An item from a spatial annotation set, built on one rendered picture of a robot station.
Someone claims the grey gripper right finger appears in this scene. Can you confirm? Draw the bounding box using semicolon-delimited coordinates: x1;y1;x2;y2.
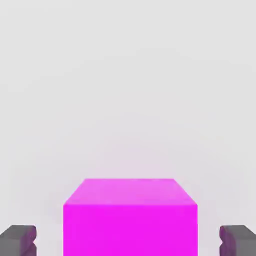
219;224;256;256

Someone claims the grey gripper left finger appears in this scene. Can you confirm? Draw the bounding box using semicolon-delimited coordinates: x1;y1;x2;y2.
0;224;38;256

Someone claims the small magenta cube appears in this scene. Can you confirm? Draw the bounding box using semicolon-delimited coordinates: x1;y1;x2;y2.
63;178;199;256

